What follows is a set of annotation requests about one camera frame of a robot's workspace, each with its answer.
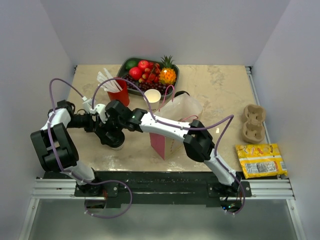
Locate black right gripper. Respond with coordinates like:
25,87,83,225
94,113,125,146

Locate paper bag pink handles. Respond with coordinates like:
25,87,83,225
149,94,203,160

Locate black coffee cup lid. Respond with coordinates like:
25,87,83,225
174,90,190,98

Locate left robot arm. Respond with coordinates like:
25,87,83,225
30,100,104,196

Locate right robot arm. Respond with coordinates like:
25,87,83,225
90,100,244,197

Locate red plastic cup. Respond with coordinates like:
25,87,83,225
107,77,130,107

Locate dark red grape bunch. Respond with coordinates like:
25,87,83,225
122,74,167,95

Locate red apple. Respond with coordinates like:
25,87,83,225
129,66,143,81
137,60,149,72

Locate dark green fruit tray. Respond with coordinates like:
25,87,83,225
116,57,179,99

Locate green lime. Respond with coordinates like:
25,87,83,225
125,60,138,71

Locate orange plastic pineapple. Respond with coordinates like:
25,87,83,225
158,55,177,85

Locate brown cardboard cup carrier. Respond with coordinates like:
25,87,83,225
241,104,267,144

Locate yellow snack bag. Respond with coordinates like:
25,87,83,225
235,143,288,179

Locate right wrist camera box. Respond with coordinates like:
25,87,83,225
89,103,108,124

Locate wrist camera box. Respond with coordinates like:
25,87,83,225
82,96,95,114
89,103,108,124

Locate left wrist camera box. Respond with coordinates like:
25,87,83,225
82,96,95,114

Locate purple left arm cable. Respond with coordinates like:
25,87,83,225
47,77,133,221

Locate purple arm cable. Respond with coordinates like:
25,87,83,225
91,77,247,216
47,77,133,221

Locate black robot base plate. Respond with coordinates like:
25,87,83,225
74,171,252,211

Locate aluminium frame rail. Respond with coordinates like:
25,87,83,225
31,179,295,200

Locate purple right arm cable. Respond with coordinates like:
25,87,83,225
91,77,247,216

